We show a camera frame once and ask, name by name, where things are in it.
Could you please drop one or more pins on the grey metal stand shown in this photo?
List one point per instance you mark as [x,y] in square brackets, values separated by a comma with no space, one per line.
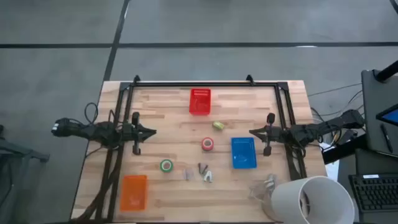
[18,152]

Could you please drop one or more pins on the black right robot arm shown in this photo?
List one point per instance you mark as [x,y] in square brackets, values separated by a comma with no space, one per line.
[311,130]

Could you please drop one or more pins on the green tape roll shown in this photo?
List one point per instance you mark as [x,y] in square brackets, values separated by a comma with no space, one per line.
[161,166]

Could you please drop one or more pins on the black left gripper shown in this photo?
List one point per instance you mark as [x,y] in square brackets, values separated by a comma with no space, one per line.
[136,133]

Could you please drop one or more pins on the orange plastic basket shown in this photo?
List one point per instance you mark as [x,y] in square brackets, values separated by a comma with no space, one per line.
[133,189]

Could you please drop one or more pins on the teal staple remover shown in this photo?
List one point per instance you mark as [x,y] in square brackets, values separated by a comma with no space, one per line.
[210,177]

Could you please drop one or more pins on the red plastic basket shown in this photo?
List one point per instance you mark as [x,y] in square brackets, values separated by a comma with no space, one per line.
[200,105]

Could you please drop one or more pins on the tablet with blue screen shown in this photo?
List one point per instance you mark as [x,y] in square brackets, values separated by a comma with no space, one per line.
[390,116]

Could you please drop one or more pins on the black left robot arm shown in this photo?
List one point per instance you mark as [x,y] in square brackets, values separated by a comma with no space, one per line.
[93,132]

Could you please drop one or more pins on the red tape roll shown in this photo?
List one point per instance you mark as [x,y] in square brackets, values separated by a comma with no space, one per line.
[203,144]

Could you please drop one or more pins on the black pole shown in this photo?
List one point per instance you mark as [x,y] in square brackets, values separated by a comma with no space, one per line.
[387,72]

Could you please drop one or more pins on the black computer keyboard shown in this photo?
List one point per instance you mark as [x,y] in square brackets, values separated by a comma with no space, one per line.
[373,193]

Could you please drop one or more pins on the black desk beam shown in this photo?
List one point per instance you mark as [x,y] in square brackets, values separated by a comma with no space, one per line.
[342,152]

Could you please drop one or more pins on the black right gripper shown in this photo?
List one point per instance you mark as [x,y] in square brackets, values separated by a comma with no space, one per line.
[271,133]

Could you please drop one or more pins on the black pen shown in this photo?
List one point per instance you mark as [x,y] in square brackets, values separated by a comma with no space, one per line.
[386,137]

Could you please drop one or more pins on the clear plastic bag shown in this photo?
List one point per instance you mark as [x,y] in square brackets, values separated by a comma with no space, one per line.
[264,189]

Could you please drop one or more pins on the black metal table frame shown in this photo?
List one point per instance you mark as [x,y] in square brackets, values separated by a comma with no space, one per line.
[202,84]

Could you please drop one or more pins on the blue plastic basket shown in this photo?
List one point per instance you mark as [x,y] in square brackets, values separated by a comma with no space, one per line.
[244,149]

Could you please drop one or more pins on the grey desk panel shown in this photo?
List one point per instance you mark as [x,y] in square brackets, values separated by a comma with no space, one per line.
[373,102]

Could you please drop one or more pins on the white cylindrical bin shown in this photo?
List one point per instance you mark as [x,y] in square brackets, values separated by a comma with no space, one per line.
[286,199]

